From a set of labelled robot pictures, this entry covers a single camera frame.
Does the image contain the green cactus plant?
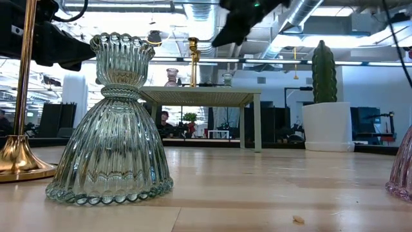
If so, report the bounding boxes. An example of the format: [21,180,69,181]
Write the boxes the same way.
[311,40,338,104]

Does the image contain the large clear ribbed glass vase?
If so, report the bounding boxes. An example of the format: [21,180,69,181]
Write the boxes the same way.
[44,32,174,206]

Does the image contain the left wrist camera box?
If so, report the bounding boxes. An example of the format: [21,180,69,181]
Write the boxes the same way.
[35,0,61,23]

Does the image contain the black ceiling device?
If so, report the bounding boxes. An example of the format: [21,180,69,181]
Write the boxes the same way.
[147,30,163,46]

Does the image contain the white plant pot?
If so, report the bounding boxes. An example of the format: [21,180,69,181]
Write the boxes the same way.
[301,102,355,153]

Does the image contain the distant black robot workstation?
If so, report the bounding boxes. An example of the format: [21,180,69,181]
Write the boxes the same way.
[350,106,398,144]

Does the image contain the small clear glass vase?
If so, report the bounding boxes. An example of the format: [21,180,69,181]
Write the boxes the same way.
[221,72,234,88]

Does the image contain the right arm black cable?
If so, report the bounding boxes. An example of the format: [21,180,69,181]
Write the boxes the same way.
[381,0,412,90]

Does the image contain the small white table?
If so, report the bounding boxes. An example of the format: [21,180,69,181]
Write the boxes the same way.
[207,130,230,140]

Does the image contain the person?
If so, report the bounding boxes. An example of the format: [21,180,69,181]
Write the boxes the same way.
[156,110,176,139]
[0,109,14,136]

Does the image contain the left wrist camera black cable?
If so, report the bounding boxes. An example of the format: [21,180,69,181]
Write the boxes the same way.
[51,0,89,23]

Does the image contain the silver slanted ventilation duct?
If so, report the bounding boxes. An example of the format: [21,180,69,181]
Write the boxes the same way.
[260,0,326,59]

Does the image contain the black aluminium table frame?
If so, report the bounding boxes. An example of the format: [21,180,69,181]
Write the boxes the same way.
[0,135,400,156]

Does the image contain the black office partition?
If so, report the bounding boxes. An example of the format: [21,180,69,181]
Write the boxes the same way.
[40,102,78,139]

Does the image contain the silver round ventilation duct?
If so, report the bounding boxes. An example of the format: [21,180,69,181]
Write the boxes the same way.
[183,0,223,59]

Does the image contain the tall gold metal candlestick holder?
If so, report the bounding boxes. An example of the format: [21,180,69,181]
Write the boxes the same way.
[187,37,200,88]
[0,0,58,184]
[192,50,201,88]

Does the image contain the green perforated metal riser shelf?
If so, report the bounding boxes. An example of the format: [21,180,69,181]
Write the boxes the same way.
[140,86,262,153]

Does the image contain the green plant in red pot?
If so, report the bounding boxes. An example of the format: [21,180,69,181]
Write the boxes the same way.
[182,111,198,136]

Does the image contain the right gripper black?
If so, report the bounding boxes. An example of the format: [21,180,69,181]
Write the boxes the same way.
[211,0,290,48]

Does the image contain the pink ribbed glass candle holder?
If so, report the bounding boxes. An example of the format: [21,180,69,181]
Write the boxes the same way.
[385,125,412,203]
[164,68,180,88]

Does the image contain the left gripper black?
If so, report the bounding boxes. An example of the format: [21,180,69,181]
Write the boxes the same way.
[0,0,96,72]

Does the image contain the hanging brass pendant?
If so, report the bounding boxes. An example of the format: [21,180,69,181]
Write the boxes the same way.
[292,47,299,81]

